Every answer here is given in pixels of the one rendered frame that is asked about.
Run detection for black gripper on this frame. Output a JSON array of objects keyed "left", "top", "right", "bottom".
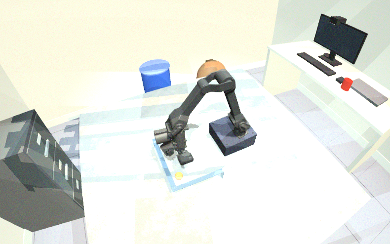
[{"left": 171, "top": 137, "right": 194, "bottom": 165}]

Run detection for translucent pale yellow ball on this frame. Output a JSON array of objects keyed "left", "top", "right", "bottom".
[{"left": 175, "top": 172, "right": 183, "bottom": 180}]

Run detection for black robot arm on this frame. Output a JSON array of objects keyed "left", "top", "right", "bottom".
[{"left": 154, "top": 69, "right": 251, "bottom": 156}]

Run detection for clear low walls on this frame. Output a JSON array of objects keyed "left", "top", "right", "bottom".
[{"left": 170, "top": 173, "right": 223, "bottom": 197}]

